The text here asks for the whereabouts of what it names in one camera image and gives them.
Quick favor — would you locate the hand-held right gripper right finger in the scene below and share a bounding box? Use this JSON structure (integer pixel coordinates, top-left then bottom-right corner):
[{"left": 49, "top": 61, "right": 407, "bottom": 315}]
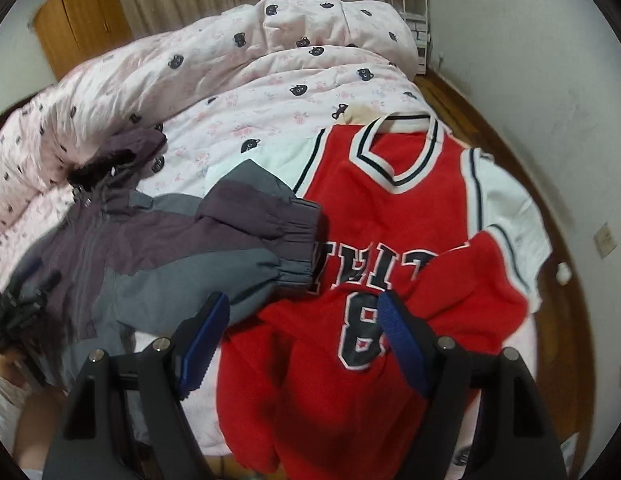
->
[{"left": 377, "top": 290, "right": 564, "bottom": 480}]

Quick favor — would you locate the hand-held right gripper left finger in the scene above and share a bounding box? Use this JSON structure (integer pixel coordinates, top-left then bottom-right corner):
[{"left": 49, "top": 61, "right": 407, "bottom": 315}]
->
[{"left": 43, "top": 291, "right": 230, "bottom": 480}]

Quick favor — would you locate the grey purple jacket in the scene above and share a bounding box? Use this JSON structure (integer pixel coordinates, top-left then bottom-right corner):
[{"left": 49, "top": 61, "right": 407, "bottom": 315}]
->
[{"left": 0, "top": 127, "right": 324, "bottom": 391}]

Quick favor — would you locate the red basketball jersey sweater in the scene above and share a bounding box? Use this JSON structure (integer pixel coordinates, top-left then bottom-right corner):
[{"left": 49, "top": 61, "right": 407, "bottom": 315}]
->
[{"left": 216, "top": 112, "right": 554, "bottom": 480}]

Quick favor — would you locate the person's left forearm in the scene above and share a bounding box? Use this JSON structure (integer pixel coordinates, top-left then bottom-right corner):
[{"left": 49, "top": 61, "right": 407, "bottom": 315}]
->
[{"left": 0, "top": 355, "right": 66, "bottom": 476}]

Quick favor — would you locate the beige cloth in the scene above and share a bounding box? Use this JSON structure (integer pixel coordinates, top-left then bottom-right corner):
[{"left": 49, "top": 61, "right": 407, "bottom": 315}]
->
[{"left": 341, "top": 102, "right": 391, "bottom": 128}]

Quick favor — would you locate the pink printed bed sheet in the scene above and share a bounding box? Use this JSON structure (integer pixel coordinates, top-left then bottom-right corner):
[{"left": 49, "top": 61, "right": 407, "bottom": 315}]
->
[{"left": 0, "top": 45, "right": 541, "bottom": 461}]

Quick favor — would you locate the pink printed quilt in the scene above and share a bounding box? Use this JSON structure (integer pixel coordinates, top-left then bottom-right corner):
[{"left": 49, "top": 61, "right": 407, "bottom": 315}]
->
[{"left": 0, "top": 0, "right": 421, "bottom": 231}]

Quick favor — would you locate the wooden cabinet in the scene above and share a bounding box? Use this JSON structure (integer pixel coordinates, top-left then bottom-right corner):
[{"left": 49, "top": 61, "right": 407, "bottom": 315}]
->
[{"left": 33, "top": 0, "right": 134, "bottom": 83}]

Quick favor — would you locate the brick pattern storage box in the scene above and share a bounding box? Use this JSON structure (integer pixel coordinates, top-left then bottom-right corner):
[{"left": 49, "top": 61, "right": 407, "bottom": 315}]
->
[{"left": 405, "top": 15, "right": 431, "bottom": 76}]

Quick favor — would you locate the wall socket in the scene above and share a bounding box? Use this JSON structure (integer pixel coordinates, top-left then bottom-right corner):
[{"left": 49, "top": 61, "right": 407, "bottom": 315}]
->
[{"left": 594, "top": 225, "right": 617, "bottom": 258}]

